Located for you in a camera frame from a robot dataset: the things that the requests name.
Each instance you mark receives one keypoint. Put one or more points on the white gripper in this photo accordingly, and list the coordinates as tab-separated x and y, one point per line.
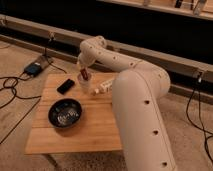
84	61

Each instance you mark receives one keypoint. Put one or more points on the red pepper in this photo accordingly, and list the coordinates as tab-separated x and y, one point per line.
84	74

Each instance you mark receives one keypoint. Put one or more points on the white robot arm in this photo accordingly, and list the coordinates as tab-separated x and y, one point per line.
135	91

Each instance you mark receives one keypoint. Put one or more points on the white ceramic cup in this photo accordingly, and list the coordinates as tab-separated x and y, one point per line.
85	85

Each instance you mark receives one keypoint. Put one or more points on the black phone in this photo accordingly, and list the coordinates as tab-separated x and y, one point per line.
63	88

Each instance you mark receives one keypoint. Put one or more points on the small white toy object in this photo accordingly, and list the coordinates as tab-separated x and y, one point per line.
104	87

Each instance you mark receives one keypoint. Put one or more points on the black power adapter box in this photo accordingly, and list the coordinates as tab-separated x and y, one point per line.
33	69

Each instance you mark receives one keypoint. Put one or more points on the black bowl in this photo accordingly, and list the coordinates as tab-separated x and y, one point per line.
64	113

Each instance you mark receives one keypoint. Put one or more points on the wooden table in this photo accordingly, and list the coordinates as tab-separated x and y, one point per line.
96	129

